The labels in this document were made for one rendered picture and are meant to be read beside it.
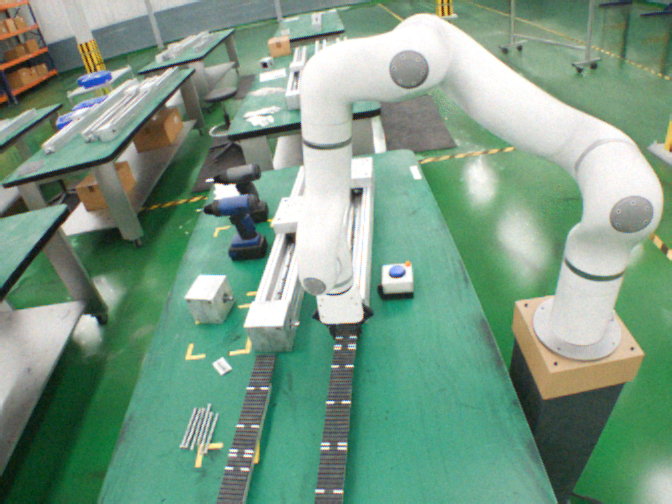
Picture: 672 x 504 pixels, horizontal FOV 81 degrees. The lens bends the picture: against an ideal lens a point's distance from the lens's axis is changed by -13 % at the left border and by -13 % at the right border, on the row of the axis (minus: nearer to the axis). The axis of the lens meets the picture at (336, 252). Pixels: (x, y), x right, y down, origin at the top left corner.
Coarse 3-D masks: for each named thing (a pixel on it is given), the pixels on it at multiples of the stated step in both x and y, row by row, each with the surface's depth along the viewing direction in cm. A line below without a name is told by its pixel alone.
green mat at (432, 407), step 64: (384, 192) 168; (192, 256) 154; (384, 256) 136; (448, 256) 131; (192, 320) 126; (384, 320) 115; (448, 320) 111; (192, 384) 107; (320, 384) 101; (384, 384) 98; (448, 384) 95; (128, 448) 93; (320, 448) 88; (384, 448) 85; (448, 448) 83; (512, 448) 80
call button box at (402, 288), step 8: (400, 264) 122; (384, 272) 121; (408, 272) 119; (384, 280) 118; (392, 280) 117; (400, 280) 117; (408, 280) 116; (384, 288) 118; (392, 288) 118; (400, 288) 118; (408, 288) 117; (384, 296) 120; (392, 296) 119; (400, 296) 119; (408, 296) 119
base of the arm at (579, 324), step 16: (560, 272) 83; (624, 272) 75; (560, 288) 83; (576, 288) 78; (592, 288) 76; (608, 288) 75; (544, 304) 96; (560, 304) 84; (576, 304) 80; (592, 304) 78; (608, 304) 78; (544, 320) 92; (560, 320) 85; (576, 320) 82; (592, 320) 80; (608, 320) 82; (544, 336) 88; (560, 336) 87; (576, 336) 84; (592, 336) 83; (608, 336) 85; (560, 352) 84; (576, 352) 84; (592, 352) 83; (608, 352) 82
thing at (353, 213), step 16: (352, 192) 162; (368, 192) 152; (352, 208) 153; (368, 208) 144; (352, 224) 143; (368, 224) 137; (352, 240) 136; (368, 240) 131; (352, 256) 129; (368, 256) 127; (368, 272) 124; (368, 288) 121; (368, 304) 118
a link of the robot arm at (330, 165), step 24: (312, 144) 76; (336, 144) 76; (312, 168) 79; (336, 168) 79; (312, 192) 82; (336, 192) 82; (312, 216) 82; (336, 216) 82; (312, 240) 82; (336, 240) 82; (312, 264) 83; (336, 264) 85; (312, 288) 87
